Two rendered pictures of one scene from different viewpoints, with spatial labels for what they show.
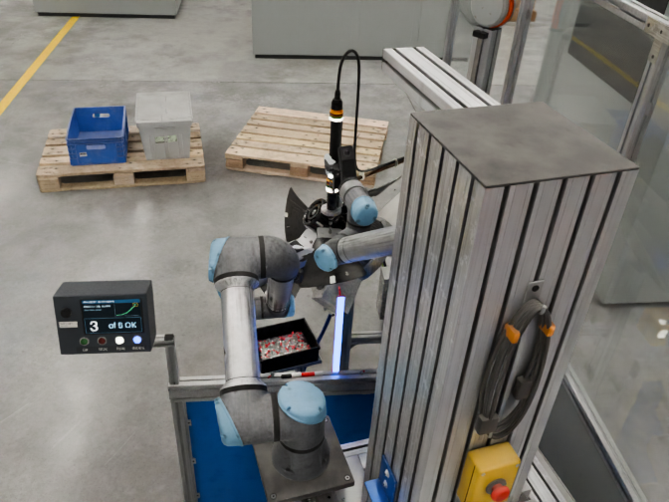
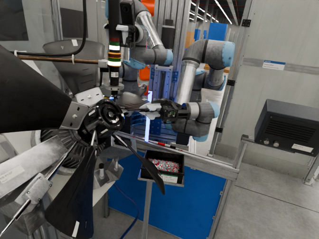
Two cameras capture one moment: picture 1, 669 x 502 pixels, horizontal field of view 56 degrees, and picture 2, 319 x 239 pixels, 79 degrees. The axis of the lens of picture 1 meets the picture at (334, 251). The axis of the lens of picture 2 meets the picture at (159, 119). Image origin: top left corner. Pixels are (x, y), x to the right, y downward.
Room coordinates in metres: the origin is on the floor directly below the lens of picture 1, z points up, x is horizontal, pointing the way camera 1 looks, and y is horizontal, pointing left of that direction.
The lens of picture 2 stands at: (2.40, 0.50, 1.49)
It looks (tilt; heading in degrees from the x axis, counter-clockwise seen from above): 25 degrees down; 207
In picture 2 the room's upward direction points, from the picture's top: 6 degrees clockwise
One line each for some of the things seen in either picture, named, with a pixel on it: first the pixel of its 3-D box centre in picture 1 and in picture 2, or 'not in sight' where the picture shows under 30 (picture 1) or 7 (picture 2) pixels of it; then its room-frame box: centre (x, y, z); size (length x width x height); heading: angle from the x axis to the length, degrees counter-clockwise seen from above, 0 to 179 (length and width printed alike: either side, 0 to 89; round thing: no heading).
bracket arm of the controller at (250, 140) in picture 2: (135, 342); (267, 144); (1.42, 0.60, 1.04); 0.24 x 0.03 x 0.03; 98
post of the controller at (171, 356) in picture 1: (171, 360); (240, 152); (1.43, 0.49, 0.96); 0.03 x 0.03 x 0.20; 8
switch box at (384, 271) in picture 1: (397, 292); (22, 205); (2.14, -0.28, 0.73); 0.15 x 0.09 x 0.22; 98
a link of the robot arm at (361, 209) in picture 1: (360, 207); (138, 34); (1.60, -0.07, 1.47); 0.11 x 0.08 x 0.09; 18
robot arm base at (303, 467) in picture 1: (301, 443); (192, 93); (1.04, 0.05, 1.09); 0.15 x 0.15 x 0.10
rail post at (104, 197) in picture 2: not in sight; (105, 181); (1.56, -0.36, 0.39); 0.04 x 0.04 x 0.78; 8
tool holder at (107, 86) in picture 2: (334, 197); (111, 74); (1.87, 0.01, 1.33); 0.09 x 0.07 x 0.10; 133
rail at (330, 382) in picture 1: (306, 383); (161, 151); (1.50, 0.07, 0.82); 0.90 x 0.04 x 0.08; 98
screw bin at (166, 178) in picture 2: (283, 346); (163, 166); (1.65, 0.16, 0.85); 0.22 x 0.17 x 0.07; 114
